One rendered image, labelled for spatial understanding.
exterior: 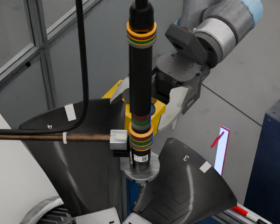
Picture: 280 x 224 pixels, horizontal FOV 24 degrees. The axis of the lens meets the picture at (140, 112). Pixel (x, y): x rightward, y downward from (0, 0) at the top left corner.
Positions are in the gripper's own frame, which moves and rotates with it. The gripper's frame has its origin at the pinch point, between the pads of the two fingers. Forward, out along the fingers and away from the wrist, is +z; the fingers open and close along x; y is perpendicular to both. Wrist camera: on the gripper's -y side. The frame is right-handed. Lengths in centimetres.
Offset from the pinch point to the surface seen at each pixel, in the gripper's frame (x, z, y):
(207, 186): -3, -23, 48
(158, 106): 25, -42, 57
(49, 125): 23.6, -1.4, 23.4
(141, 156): 0.2, -1.5, 14.7
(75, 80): 73, -58, 92
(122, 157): 3.2, 0.3, 15.5
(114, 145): 4.4, 1.1, 11.9
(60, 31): 72, -54, 64
